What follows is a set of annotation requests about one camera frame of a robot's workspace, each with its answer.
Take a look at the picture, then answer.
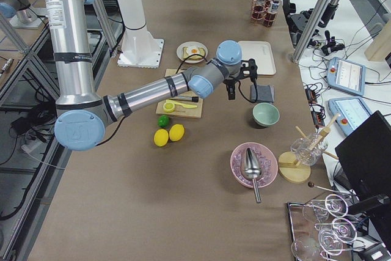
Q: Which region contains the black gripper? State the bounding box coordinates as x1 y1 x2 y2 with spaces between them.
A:
224 79 236 100

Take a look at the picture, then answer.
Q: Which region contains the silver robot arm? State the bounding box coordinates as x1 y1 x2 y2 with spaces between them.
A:
45 0 242 151

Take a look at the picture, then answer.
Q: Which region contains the cream rabbit tray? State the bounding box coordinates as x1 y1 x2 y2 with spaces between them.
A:
238 40 276 76

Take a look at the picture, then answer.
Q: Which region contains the metal tray with glasses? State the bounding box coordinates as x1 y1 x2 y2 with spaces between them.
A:
287 193 365 260

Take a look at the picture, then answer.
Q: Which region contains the grey folded cloth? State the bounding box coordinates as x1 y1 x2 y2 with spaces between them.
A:
250 84 274 103

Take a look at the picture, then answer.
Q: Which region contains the metal rod with black tip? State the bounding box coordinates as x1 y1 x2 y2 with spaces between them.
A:
172 95 199 103

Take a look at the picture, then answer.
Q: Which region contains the mint green bowl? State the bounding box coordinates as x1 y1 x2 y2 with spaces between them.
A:
252 103 280 127

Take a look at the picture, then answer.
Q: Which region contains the tea bottle one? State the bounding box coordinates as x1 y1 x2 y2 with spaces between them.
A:
254 0 266 13

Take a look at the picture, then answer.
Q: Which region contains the fried egg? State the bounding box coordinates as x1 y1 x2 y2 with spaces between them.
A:
186 46 200 56

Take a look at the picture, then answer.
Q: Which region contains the bread slice with egg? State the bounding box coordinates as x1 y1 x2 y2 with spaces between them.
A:
182 46 206 61

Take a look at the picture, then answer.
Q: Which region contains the white round plate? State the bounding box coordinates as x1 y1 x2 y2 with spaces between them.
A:
177 41 208 64

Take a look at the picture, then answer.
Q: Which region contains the tea bottle three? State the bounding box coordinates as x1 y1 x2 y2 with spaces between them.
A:
263 0 280 28

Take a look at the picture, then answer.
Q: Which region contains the yellow plastic knife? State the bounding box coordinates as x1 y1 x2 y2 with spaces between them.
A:
166 99 198 109

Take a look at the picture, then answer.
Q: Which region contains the half lemon slice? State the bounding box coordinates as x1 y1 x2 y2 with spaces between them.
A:
163 101 175 113

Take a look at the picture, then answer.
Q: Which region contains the yellow lemon right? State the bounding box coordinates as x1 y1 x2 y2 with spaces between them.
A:
169 124 185 142

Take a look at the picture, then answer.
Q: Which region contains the yellow lemon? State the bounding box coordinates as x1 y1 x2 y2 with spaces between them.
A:
169 124 185 142
153 128 169 147

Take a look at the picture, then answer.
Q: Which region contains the green lime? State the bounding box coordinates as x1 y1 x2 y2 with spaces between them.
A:
158 115 170 128

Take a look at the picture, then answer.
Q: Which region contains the pink bowl with ice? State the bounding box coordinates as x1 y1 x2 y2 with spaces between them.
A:
230 142 278 188

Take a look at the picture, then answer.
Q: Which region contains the metal scoop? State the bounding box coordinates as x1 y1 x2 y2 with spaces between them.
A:
241 147 262 204

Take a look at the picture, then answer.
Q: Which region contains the yellow lemon left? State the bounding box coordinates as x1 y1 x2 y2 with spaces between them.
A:
153 128 169 147

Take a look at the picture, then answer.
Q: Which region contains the clear glass mug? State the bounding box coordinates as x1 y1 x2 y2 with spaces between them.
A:
290 133 328 166

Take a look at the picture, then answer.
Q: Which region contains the blue teach pendant far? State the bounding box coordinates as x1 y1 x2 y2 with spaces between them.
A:
326 57 366 96

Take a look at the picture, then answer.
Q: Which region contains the blue teach pendant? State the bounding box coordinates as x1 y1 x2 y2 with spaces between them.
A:
326 57 366 96
328 97 372 136

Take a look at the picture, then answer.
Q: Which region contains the blue teach pendant near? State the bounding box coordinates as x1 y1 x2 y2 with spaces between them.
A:
328 97 372 136

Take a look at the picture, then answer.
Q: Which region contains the black monitor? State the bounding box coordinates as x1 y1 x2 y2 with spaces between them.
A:
334 110 391 207

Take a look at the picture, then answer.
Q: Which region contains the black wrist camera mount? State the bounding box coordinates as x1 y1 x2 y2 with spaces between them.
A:
239 59 258 84

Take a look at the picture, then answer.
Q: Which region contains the copper wire bottle rack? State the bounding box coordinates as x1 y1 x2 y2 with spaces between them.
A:
250 0 269 25

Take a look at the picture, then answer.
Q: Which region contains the aluminium frame post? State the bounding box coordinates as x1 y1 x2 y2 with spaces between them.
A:
291 0 330 64

